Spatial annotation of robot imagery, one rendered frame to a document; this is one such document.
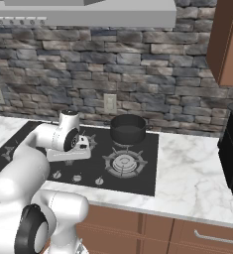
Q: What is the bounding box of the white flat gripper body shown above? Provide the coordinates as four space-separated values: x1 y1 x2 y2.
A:
46 146 92 163

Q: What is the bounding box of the dark grey cooking pot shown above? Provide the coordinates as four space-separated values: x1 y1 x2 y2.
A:
104 113 154 146

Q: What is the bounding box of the black gas hob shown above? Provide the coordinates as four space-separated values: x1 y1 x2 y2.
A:
0 120 160 197

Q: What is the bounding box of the wide brown cupboard front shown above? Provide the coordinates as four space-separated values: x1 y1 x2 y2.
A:
75 203 144 254

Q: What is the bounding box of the narrow brown cupboard front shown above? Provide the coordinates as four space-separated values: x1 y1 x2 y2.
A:
141 212 175 254

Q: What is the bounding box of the grey range hood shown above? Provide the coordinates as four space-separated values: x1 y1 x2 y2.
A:
0 0 178 30

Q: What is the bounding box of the brown drawer front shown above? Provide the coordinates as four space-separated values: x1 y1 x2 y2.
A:
168 217 233 254

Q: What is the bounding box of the black coffee machine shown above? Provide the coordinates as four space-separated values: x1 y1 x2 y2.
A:
216 101 233 204

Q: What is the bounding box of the silver drawer handle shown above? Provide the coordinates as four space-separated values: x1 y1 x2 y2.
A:
192 228 233 245

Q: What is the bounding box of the brown wall cupboard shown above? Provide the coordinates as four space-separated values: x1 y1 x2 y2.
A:
205 0 233 88

